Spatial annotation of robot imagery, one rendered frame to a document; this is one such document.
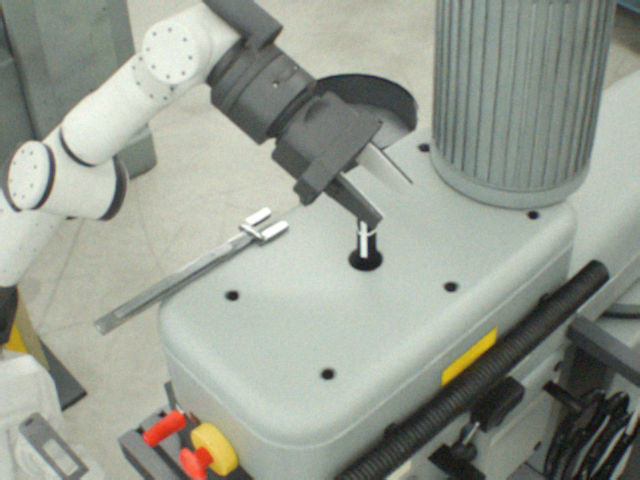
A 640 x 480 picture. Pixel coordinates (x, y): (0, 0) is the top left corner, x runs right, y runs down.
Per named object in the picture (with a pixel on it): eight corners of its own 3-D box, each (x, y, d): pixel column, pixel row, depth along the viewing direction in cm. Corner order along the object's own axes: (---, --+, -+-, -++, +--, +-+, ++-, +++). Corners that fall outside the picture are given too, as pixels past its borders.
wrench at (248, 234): (108, 343, 95) (106, 337, 95) (88, 321, 98) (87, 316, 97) (288, 229, 107) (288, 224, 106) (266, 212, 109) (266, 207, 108)
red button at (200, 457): (200, 490, 100) (194, 471, 97) (177, 467, 102) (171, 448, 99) (223, 473, 101) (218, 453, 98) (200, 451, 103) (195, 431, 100)
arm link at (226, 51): (207, 137, 92) (126, 65, 92) (256, 104, 101) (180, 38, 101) (267, 54, 86) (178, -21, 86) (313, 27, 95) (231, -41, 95)
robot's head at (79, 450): (50, 499, 120) (84, 506, 114) (3, 447, 116) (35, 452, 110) (78, 464, 125) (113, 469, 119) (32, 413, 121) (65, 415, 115)
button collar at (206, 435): (228, 485, 101) (221, 456, 97) (194, 452, 104) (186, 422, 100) (242, 475, 102) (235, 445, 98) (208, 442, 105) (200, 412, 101)
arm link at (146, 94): (224, 53, 91) (141, 123, 99) (265, 31, 98) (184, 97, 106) (186, 1, 90) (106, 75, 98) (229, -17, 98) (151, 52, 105)
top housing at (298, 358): (303, 531, 97) (293, 451, 85) (156, 391, 111) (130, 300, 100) (576, 299, 119) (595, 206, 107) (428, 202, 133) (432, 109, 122)
